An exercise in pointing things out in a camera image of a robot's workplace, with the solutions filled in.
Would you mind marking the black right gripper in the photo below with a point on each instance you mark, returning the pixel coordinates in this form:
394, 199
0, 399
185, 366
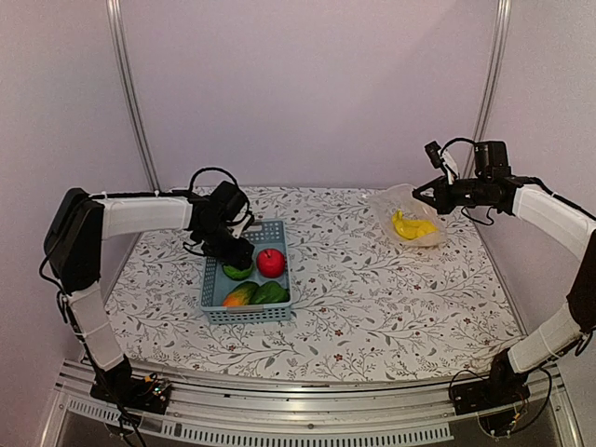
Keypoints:
442, 201

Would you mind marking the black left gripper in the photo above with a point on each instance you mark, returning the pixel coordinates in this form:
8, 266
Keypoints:
238, 257

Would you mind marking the green toy watermelon ball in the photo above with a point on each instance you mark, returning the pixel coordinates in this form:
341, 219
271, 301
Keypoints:
237, 274

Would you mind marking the red toy apple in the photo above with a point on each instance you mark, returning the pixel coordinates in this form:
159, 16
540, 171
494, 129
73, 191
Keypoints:
271, 263

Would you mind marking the clear zip top bag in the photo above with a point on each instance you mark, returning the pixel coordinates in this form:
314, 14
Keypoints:
400, 197

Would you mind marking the yellow toy banana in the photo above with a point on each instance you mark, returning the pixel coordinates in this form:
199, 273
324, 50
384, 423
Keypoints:
412, 229

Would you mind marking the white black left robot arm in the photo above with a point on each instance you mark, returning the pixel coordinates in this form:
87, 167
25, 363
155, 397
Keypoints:
73, 253

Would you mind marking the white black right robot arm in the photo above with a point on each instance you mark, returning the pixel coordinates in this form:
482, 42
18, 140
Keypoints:
570, 328

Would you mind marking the light blue perforated basket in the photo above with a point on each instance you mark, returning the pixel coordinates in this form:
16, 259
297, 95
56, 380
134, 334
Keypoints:
216, 285

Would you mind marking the orange green toy mango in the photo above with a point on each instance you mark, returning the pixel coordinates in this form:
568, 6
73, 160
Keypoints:
241, 295

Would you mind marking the green toy bell pepper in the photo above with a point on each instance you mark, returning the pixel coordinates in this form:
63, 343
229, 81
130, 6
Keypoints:
270, 292

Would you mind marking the floral tablecloth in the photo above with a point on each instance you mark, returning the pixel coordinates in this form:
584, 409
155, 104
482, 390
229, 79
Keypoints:
364, 308

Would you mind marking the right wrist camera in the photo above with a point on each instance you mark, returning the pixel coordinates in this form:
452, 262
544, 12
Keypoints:
432, 150

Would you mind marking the aluminium front rail frame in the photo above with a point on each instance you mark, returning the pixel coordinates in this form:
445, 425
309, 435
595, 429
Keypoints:
211, 409

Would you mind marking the right aluminium corner post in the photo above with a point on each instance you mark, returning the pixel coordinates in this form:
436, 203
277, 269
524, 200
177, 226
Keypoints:
496, 56

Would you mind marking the aluminium corner post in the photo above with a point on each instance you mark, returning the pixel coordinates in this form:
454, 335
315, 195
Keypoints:
119, 41
496, 56

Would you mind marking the left aluminium corner post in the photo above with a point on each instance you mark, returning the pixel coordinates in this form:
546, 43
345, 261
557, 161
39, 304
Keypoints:
119, 41

